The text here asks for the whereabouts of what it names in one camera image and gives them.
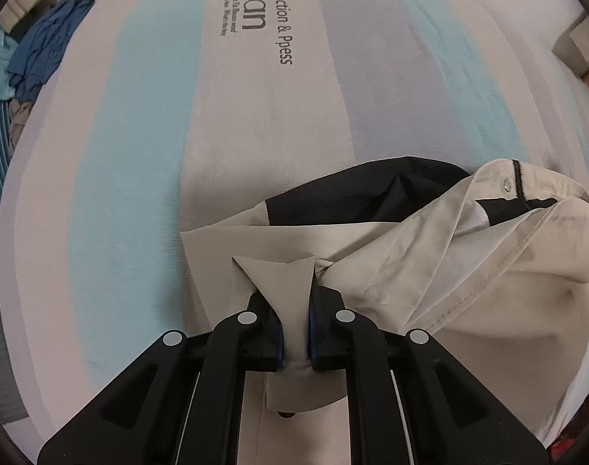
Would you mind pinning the dark blue clothes pile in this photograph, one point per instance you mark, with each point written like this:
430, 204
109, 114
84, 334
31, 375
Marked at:
47, 43

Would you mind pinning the brown cloth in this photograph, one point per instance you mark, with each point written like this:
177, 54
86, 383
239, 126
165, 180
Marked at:
21, 121

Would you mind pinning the beige and black hooded jacket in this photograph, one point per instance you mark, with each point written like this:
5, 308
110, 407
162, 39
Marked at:
444, 271

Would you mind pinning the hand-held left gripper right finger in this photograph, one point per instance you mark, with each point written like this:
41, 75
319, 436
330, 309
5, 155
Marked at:
330, 344

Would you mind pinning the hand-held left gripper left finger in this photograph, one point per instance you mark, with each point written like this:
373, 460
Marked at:
255, 344

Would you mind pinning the striped bed sheet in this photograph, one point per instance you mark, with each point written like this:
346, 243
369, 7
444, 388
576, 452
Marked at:
178, 131

